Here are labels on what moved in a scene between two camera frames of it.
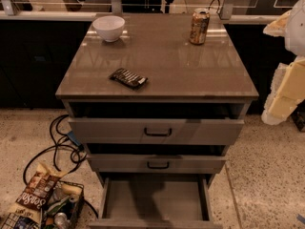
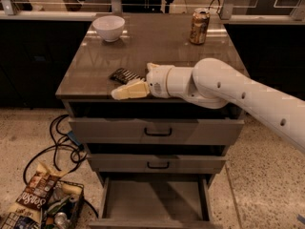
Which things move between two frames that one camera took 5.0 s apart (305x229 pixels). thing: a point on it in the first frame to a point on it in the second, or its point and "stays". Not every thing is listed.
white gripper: [296, 29] to [156, 80]
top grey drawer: [154, 131] stays
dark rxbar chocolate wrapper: [128, 77] stays
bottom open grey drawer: [155, 201] stays
